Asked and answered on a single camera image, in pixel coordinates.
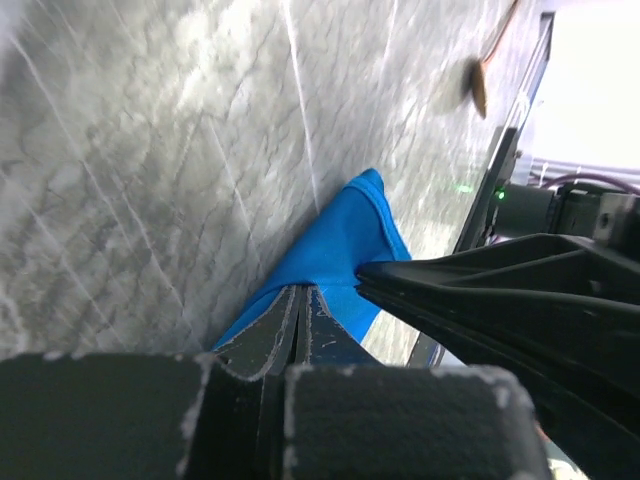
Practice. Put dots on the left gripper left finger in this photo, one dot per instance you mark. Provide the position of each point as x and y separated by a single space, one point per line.
139 416

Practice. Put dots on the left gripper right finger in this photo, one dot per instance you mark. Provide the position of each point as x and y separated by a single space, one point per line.
345 416

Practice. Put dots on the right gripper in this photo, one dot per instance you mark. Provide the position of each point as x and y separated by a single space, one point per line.
577 356

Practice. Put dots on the blue cloth napkin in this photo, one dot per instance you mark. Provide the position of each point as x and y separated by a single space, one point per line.
357 227

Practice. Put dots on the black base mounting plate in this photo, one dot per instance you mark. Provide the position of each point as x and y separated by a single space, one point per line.
426 351

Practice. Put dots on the wooden spoon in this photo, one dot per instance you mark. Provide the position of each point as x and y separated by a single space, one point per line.
477 77

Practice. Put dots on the aluminium rail frame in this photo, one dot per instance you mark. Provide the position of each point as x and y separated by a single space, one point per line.
533 76

